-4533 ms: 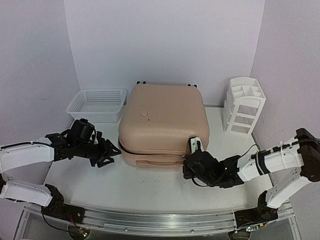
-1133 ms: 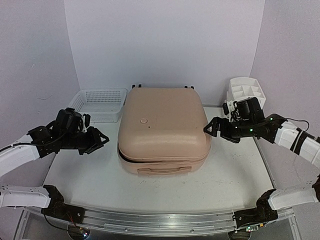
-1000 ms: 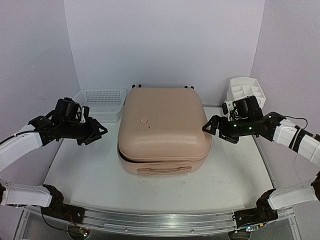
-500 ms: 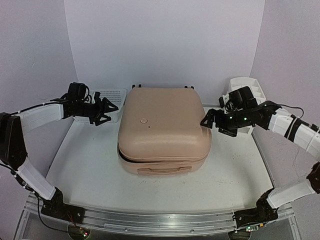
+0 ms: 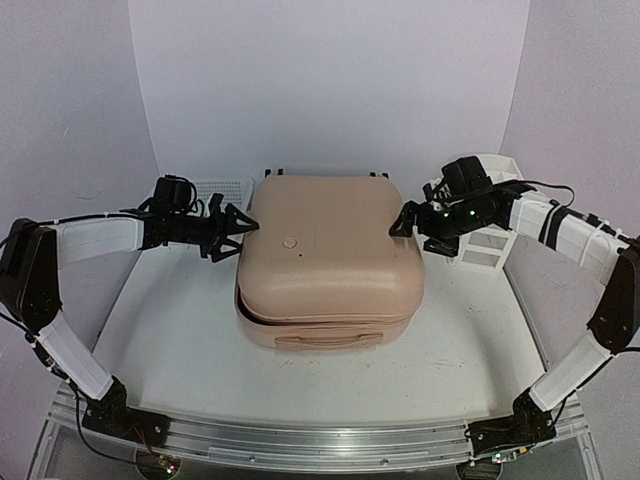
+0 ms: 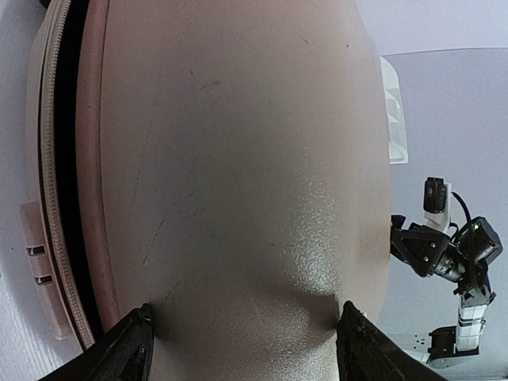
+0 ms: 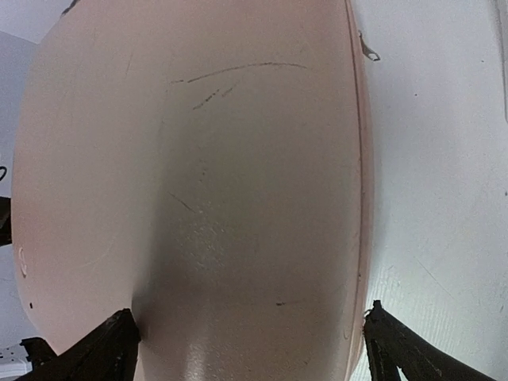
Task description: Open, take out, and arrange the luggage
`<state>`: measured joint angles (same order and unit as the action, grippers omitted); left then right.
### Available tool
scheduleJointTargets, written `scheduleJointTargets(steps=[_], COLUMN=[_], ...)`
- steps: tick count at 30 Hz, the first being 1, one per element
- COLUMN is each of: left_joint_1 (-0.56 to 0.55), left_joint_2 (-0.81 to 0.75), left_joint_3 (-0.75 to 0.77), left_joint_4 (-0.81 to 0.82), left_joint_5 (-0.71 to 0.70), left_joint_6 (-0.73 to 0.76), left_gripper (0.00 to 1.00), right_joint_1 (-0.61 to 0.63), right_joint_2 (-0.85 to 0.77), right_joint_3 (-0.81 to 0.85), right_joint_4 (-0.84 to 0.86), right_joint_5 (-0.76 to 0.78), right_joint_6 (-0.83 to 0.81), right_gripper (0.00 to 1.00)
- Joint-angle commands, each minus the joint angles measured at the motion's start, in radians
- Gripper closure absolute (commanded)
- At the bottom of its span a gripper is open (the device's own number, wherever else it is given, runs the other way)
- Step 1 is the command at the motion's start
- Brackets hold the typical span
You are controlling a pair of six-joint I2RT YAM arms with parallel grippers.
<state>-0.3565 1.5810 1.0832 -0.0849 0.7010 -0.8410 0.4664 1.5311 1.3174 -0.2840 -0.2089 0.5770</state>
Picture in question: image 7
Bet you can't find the pink hard-shell suitcase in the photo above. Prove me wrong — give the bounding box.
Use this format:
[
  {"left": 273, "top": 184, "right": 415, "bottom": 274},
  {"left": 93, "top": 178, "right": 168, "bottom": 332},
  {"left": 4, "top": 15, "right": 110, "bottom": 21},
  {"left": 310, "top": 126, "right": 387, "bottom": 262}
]
[{"left": 12, "top": 1, "right": 373, "bottom": 380}]

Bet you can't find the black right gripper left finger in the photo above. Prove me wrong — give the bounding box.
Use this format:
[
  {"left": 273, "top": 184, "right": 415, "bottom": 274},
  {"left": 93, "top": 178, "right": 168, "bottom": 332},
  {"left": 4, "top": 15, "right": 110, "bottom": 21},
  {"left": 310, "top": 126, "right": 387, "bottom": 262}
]
[{"left": 23, "top": 309, "right": 140, "bottom": 381}]

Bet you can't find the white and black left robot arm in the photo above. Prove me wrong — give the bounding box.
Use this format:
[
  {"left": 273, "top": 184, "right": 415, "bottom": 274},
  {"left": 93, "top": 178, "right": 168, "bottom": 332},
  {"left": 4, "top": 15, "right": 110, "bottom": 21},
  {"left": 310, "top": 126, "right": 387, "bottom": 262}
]
[{"left": 1, "top": 196, "right": 56, "bottom": 380}]

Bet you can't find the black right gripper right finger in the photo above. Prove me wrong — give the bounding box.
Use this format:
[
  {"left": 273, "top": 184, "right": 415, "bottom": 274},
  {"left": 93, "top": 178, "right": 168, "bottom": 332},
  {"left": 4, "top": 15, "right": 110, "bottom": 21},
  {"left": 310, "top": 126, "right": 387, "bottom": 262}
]
[{"left": 363, "top": 300, "right": 487, "bottom": 381}]

